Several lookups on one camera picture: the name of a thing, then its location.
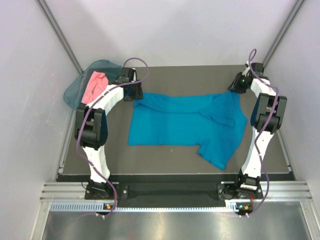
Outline blue t shirt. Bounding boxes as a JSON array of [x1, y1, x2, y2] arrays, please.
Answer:
[[128, 91, 248, 170]]

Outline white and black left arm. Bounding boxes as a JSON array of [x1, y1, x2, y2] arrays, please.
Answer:
[[74, 83, 143, 200]]

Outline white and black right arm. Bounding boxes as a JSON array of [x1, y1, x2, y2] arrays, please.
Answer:
[[228, 72, 287, 198]]

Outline pink t shirt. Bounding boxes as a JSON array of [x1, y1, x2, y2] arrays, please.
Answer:
[[81, 71, 109, 105]]

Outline teal plastic bin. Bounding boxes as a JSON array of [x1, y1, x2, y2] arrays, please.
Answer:
[[63, 59, 122, 110]]

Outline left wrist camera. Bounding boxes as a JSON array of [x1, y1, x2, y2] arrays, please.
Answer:
[[116, 67, 137, 84]]

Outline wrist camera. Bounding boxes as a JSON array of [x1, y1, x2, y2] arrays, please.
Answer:
[[242, 61, 265, 78], [116, 67, 137, 84]]

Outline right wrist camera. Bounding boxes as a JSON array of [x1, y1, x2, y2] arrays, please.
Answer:
[[242, 61, 265, 78]]

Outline right aluminium frame post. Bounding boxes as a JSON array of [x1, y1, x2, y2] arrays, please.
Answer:
[[262, 0, 306, 68]]

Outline aluminium frame post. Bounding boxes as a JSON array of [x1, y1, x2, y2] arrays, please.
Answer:
[[36, 0, 83, 74], [262, 0, 306, 68]]

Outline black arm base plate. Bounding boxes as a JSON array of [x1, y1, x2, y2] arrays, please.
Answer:
[[84, 174, 263, 208]]

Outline aluminium front rail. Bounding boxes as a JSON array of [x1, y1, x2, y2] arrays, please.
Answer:
[[40, 181, 313, 202]]

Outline left aluminium frame post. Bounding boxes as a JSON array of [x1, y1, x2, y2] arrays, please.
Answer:
[[36, 0, 83, 74]]

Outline slotted grey cable duct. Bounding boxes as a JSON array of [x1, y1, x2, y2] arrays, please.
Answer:
[[50, 202, 250, 213]]

